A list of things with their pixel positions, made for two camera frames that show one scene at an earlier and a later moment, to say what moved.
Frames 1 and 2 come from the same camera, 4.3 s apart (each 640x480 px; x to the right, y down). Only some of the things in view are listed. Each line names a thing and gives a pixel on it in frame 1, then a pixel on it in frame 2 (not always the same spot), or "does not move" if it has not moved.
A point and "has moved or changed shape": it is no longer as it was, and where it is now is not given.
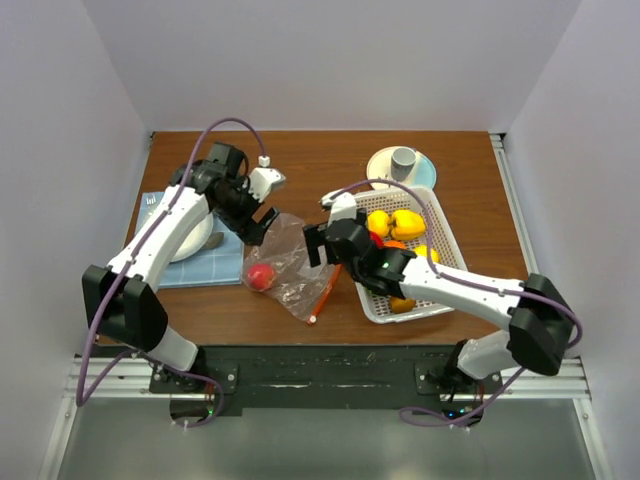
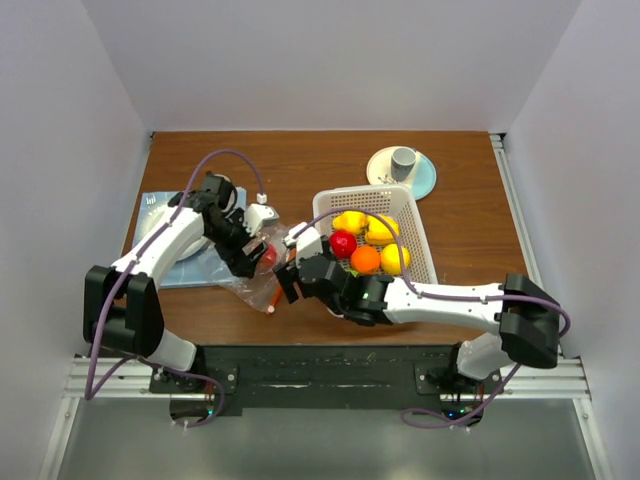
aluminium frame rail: x=569 y=383 does not move
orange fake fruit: x=396 y=244 has moved or changed shape
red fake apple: x=261 y=275 → x=270 y=256
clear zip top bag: x=279 y=268 has moved or changed shape
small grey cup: x=402 y=162 does not move
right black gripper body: x=334 y=259 → x=287 y=274
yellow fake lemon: x=422 y=250 has moved or changed shape
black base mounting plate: x=263 y=381 does not move
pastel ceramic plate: x=422 y=174 does not move
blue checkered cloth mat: x=218 y=266 does not move
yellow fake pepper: x=407 y=225 → x=379 y=233
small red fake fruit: x=376 y=239 has moved or changed shape
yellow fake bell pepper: x=378 y=221 has moved or changed shape
